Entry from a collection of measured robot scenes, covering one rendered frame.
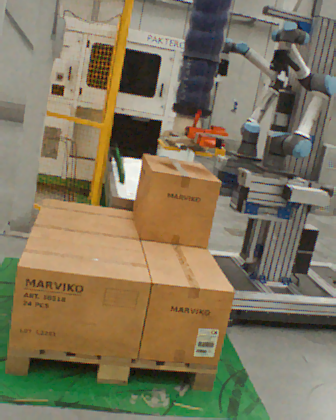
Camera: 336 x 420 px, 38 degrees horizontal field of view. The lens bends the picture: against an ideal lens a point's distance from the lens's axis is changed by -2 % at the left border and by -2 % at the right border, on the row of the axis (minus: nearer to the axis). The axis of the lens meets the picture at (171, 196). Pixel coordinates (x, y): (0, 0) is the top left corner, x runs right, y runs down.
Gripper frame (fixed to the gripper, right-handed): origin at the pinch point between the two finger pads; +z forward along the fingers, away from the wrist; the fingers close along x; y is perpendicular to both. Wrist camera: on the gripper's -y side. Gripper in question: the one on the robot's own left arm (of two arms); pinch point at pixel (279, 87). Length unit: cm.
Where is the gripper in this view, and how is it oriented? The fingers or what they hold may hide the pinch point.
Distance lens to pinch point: 282.5
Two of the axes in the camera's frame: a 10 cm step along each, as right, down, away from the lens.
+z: -1.9, 9.6, 2.1
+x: 2.0, 2.5, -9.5
